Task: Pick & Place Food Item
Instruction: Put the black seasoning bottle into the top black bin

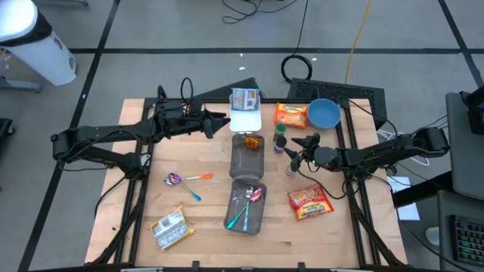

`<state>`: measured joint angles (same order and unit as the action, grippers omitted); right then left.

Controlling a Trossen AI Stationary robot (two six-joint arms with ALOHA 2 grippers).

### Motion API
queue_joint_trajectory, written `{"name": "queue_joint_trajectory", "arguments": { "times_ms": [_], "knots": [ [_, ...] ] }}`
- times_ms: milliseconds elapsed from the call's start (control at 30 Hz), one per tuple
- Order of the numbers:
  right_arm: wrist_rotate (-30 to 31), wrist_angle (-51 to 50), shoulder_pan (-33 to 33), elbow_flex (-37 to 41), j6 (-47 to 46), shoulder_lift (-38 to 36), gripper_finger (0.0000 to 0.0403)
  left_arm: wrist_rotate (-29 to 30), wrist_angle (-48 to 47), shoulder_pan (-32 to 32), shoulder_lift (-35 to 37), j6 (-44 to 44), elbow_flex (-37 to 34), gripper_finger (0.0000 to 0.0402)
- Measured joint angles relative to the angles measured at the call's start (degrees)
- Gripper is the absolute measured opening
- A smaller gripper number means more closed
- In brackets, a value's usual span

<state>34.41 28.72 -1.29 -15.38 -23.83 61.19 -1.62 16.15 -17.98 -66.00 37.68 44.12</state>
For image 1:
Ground computer mouse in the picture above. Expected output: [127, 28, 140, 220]
[425, 226, 442, 246]

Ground pink spoon teal handle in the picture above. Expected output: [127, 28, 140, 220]
[225, 187, 265, 230]

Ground grey rounded panel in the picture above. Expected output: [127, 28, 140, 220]
[445, 91, 484, 201]

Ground blue ramen noodle packet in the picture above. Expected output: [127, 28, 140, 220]
[231, 88, 261, 112]

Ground black perforated case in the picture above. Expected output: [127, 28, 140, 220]
[287, 77, 389, 131]

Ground white trash can black bag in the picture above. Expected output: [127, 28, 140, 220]
[0, 0, 78, 87]

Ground white paper sheet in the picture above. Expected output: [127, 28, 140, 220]
[386, 175, 421, 222]

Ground orange brown seasoning packet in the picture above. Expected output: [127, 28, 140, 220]
[244, 135, 262, 152]

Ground silver foil snack packet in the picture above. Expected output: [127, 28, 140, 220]
[150, 206, 196, 252]

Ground orange ramen noodle packet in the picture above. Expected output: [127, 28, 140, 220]
[274, 102, 309, 129]

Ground loose black floor cable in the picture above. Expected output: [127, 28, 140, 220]
[221, 0, 302, 25]

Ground wooden desk grey legs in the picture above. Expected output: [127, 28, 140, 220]
[0, 76, 44, 94]

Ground black aluminium table frame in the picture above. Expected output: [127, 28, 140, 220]
[85, 97, 408, 272]

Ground silver spoon teal handle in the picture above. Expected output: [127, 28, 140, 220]
[164, 177, 203, 202]

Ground dark grey side desk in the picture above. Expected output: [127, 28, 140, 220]
[436, 188, 484, 272]

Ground green lid spice jar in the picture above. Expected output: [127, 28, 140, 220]
[272, 122, 287, 143]

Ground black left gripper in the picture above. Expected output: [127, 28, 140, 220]
[180, 108, 231, 140]

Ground coiled black floor cable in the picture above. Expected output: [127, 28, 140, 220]
[280, 0, 315, 85]

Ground blue bowl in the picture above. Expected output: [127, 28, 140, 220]
[306, 98, 342, 131]

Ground silver spoon blue handle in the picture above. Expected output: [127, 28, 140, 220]
[241, 186, 254, 233]

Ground red ramen noodle packet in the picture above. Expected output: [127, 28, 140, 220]
[287, 184, 335, 222]

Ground purple label spice jar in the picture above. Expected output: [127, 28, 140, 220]
[273, 134, 288, 155]

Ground yellow power cable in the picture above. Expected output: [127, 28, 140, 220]
[343, 0, 374, 85]

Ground black caster base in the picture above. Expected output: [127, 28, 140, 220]
[0, 117, 17, 139]

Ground black device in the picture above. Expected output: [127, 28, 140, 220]
[459, 85, 484, 136]

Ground backlit keyboard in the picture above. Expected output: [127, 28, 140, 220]
[448, 214, 484, 267]

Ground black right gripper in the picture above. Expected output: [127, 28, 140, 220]
[283, 132, 322, 173]

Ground rainbow spoon orange handle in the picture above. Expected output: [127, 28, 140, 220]
[163, 172, 215, 187]

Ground white plastic bin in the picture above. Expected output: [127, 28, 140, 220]
[228, 94, 263, 133]

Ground grey translucent plastic bin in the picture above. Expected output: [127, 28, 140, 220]
[229, 132, 265, 181]
[223, 179, 268, 236]

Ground black flat wedge panel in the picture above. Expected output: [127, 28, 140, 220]
[191, 76, 265, 101]

